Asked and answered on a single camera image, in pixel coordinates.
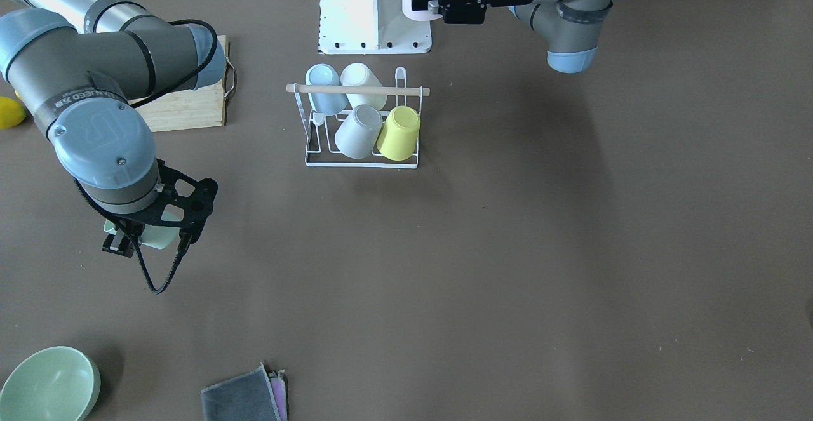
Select yellow cup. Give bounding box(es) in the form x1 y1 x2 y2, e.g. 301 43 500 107
375 105 421 161

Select mint green bowl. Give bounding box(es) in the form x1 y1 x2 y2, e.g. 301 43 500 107
1 346 101 420

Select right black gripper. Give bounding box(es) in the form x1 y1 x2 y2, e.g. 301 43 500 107
102 159 218 257

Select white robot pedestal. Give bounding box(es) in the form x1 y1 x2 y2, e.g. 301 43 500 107
318 0 432 55

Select mint green plastic cup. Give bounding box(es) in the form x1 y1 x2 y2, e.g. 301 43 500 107
140 207 181 250

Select grey cup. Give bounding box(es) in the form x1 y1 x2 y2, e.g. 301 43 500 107
335 105 383 159

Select white cup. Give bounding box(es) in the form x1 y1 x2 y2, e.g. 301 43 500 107
340 62 388 110

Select white wire cup holder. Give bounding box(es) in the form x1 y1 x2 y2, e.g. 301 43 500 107
286 63 432 170

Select wooden cutting board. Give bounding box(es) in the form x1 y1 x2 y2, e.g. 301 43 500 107
137 34 236 132

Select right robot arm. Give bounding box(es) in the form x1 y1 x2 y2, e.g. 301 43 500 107
2 0 227 257

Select grey folded cloth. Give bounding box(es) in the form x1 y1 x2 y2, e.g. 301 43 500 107
201 364 290 420

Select light blue cup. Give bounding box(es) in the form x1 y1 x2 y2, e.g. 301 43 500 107
306 63 349 116

